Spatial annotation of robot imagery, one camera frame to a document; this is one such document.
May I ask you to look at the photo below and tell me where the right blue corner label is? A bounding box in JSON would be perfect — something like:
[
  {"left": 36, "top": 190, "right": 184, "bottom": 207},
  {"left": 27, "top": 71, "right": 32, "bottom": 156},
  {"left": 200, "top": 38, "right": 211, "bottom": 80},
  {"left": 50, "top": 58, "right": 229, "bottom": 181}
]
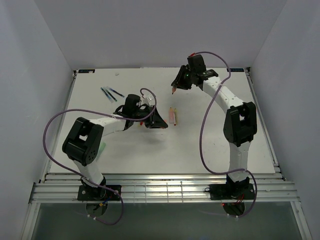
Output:
[{"left": 227, "top": 68, "right": 245, "bottom": 73}]

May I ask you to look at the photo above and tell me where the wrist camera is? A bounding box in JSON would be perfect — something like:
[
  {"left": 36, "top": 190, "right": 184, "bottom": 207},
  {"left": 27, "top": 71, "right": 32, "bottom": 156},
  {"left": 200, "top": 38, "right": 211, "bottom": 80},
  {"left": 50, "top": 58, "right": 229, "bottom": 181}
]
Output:
[
  {"left": 187, "top": 54, "right": 207, "bottom": 74},
  {"left": 123, "top": 94, "right": 141, "bottom": 115}
]

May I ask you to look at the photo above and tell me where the blue corner label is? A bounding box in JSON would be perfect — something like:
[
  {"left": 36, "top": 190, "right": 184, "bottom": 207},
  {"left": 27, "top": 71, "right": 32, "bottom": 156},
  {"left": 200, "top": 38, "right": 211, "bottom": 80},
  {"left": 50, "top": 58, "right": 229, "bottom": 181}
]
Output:
[
  {"left": 227, "top": 68, "right": 245, "bottom": 73},
  {"left": 77, "top": 69, "right": 96, "bottom": 74}
]

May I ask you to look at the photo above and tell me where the green highlighter pen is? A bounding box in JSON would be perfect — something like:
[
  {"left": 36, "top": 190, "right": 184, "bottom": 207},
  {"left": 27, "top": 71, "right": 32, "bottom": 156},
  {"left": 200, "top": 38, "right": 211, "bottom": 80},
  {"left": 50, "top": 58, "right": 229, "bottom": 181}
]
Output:
[{"left": 98, "top": 142, "right": 106, "bottom": 154}]

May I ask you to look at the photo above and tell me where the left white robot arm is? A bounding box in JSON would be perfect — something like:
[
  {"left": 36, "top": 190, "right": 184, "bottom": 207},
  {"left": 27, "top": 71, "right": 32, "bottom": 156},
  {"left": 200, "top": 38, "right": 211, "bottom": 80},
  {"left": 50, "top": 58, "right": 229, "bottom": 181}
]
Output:
[{"left": 62, "top": 103, "right": 168, "bottom": 200}]

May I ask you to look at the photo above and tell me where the left blue corner label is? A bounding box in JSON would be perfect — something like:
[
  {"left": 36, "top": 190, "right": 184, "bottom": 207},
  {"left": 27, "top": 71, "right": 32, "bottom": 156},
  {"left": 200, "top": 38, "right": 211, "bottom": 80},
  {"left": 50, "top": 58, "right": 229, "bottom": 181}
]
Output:
[{"left": 77, "top": 69, "right": 96, "bottom": 74}]

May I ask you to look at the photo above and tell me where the aluminium rail frame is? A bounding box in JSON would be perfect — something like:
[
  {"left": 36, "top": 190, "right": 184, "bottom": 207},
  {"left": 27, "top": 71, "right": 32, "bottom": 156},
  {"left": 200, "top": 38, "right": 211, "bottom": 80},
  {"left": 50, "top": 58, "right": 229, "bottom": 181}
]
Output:
[{"left": 22, "top": 67, "right": 312, "bottom": 240}]

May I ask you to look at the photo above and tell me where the pink pencil-shaped pen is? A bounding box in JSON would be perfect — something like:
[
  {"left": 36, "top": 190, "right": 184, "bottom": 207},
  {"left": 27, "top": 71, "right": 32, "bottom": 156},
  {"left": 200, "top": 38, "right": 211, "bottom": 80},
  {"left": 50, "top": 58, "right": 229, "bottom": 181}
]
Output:
[{"left": 168, "top": 107, "right": 175, "bottom": 125}]

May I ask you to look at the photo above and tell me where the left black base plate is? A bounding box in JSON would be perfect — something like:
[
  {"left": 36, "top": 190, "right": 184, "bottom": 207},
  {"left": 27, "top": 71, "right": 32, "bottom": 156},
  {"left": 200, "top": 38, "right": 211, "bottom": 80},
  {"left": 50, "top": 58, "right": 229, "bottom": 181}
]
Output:
[{"left": 77, "top": 185, "right": 120, "bottom": 202}]

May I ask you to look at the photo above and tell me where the thin yellow pen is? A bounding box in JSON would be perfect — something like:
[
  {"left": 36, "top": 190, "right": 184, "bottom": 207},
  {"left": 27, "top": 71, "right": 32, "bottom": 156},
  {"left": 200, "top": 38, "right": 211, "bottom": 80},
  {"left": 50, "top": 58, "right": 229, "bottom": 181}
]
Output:
[{"left": 174, "top": 108, "right": 178, "bottom": 125}]

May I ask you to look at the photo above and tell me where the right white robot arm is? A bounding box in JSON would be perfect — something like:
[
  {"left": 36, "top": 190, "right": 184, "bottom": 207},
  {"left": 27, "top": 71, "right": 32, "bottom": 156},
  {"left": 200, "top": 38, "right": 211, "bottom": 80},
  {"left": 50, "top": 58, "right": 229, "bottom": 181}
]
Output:
[{"left": 171, "top": 65, "right": 257, "bottom": 199}]

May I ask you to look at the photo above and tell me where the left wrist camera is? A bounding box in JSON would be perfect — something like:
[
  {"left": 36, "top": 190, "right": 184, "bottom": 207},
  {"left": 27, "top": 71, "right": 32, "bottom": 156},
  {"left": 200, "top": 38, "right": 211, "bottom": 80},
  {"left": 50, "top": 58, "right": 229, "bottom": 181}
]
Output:
[{"left": 123, "top": 94, "right": 141, "bottom": 115}]

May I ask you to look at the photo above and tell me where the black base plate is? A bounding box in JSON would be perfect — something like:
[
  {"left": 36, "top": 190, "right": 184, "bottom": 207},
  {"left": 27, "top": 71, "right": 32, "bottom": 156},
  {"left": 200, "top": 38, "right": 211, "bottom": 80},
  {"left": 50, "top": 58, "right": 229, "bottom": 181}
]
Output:
[
  {"left": 77, "top": 185, "right": 120, "bottom": 202},
  {"left": 204, "top": 183, "right": 256, "bottom": 200}
]

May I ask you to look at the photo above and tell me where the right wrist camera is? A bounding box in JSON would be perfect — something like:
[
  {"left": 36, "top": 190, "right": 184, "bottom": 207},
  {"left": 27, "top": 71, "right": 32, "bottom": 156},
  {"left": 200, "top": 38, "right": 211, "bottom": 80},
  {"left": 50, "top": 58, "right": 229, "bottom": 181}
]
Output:
[{"left": 187, "top": 54, "right": 207, "bottom": 74}]

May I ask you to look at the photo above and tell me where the orange highlighter pen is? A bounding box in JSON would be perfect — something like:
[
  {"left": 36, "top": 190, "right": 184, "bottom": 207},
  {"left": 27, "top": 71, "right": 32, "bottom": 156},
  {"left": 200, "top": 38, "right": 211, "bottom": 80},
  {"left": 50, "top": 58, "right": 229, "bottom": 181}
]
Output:
[{"left": 171, "top": 86, "right": 177, "bottom": 95}]

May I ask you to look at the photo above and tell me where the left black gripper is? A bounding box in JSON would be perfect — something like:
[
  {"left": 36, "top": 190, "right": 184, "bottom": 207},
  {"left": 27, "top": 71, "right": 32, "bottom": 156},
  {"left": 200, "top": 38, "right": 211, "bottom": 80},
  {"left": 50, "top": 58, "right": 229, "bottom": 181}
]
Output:
[{"left": 132, "top": 105, "right": 168, "bottom": 129}]

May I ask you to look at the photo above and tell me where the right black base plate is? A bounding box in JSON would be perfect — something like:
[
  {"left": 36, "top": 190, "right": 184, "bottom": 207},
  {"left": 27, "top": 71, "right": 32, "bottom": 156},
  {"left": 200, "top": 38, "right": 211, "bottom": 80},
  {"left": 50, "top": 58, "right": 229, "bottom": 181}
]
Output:
[{"left": 204, "top": 183, "right": 256, "bottom": 200}]

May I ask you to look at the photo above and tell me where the blue pens cluster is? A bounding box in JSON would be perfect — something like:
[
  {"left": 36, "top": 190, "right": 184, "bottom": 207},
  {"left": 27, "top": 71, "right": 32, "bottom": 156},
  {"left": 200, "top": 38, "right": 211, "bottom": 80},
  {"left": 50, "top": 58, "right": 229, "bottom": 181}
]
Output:
[{"left": 100, "top": 86, "right": 125, "bottom": 103}]

